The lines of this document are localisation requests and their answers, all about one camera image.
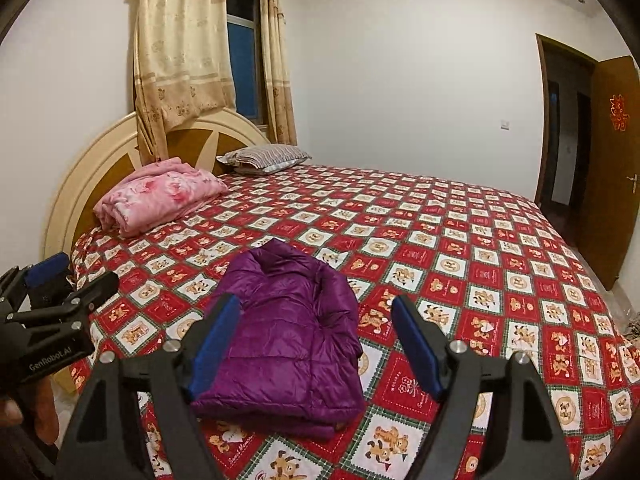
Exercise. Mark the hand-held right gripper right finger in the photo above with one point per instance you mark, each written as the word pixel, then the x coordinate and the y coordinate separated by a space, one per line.
pixel 417 345

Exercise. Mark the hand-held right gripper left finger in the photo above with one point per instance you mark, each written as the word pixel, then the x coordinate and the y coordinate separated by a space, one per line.
pixel 217 345

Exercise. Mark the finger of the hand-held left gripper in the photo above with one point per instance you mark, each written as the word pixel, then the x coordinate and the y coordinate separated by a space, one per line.
pixel 90 292
pixel 47 266

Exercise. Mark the purple down jacket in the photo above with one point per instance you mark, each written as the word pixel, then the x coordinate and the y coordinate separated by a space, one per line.
pixel 285 335

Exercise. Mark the person's left hand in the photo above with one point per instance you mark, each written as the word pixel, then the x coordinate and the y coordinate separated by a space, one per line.
pixel 42 402

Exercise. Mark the red printed bear quilt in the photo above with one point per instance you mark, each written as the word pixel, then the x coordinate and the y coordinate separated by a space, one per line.
pixel 450 260

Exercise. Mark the cream wooden headboard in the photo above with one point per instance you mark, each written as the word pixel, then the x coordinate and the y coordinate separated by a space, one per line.
pixel 90 170

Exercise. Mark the pink floral blanket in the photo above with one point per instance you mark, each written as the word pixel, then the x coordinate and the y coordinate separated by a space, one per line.
pixel 155 195

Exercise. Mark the striped pillow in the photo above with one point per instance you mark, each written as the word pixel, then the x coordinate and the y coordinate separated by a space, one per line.
pixel 270 157

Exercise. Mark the wooden door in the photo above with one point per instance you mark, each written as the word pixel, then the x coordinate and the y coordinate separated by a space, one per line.
pixel 610 200

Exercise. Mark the wide beige patterned curtain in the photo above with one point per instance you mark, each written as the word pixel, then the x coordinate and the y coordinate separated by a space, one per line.
pixel 175 50

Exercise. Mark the window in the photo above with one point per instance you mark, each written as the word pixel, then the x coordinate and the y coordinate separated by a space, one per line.
pixel 245 60

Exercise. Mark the red paper door decoration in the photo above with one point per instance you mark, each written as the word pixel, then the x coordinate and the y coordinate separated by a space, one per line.
pixel 617 110

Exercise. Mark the wooden door frame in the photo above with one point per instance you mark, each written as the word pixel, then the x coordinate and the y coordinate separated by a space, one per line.
pixel 540 110

